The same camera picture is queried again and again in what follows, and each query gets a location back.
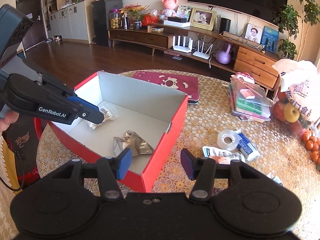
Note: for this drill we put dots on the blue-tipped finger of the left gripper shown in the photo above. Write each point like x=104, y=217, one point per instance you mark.
x=86, y=110

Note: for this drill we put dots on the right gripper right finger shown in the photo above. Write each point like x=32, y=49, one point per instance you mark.
x=202, y=171

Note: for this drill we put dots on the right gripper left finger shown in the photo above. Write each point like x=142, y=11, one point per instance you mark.
x=109, y=171

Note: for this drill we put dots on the cotton swab packet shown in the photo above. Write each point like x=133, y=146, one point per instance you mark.
x=108, y=116

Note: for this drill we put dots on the chicken sausage snack pouch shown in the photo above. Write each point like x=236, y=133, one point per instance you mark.
x=222, y=156

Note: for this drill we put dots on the person's left hand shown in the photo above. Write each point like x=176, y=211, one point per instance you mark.
x=9, y=118

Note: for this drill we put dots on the crumpled silver foil wrapper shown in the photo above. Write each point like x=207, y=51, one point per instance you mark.
x=134, y=142

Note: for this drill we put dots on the clear tape roll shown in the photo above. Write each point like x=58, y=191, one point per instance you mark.
x=228, y=140

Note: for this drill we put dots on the blue white tissue pack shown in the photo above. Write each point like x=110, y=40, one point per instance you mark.
x=247, y=148

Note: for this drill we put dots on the red cardboard box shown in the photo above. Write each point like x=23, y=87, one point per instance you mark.
x=154, y=112

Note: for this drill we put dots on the stack of plastic bead boxes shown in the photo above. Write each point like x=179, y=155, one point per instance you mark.
x=248, y=100

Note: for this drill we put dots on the maroon bear laptop case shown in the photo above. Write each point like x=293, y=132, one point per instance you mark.
x=184, y=83

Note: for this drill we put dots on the black mini fridge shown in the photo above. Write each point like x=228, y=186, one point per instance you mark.
x=101, y=10

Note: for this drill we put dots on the white router with antennas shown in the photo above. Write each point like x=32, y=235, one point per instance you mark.
x=180, y=44

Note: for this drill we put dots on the pile of small oranges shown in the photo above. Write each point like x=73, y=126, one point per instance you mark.
x=311, y=143

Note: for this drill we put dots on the purple kettlebell humidifier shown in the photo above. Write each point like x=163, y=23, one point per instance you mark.
x=223, y=56

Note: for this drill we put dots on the wooden TV console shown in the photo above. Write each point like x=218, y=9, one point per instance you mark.
x=246, y=55

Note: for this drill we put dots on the white plastic bag of fruit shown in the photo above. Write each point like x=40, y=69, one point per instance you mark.
x=297, y=95

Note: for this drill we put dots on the pink teddy bear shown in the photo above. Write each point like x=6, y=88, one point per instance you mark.
x=170, y=6

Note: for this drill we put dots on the green potted plant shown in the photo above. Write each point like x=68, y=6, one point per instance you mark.
x=294, y=20

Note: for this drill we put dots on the gold photo frame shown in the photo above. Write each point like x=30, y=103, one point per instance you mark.
x=203, y=19

